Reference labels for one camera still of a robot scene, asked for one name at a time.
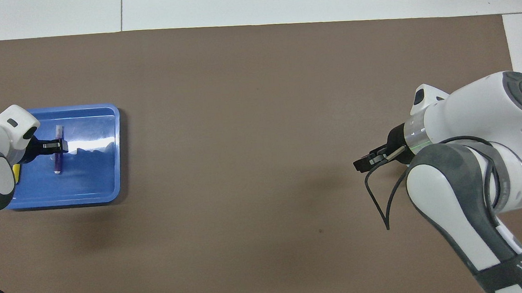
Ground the purple pen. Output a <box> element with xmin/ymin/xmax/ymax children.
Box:
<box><xmin>50</xmin><ymin>125</ymin><xmax>68</xmax><ymax>175</ymax></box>

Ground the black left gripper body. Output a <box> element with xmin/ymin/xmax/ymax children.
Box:
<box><xmin>22</xmin><ymin>134</ymin><xmax>47</xmax><ymax>163</ymax></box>

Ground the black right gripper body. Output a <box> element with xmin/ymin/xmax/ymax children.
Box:
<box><xmin>386</xmin><ymin>122</ymin><xmax>418</xmax><ymax>166</ymax></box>

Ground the blue plastic tray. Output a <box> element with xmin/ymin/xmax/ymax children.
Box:
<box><xmin>0</xmin><ymin>102</ymin><xmax>126</xmax><ymax>210</ymax></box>

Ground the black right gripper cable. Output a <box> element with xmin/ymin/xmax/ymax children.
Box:
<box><xmin>362</xmin><ymin>133</ymin><xmax>506</xmax><ymax>232</ymax></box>

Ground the brown table mat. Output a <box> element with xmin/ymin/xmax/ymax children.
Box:
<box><xmin>0</xmin><ymin>3</ymin><xmax>522</xmax><ymax>293</ymax></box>

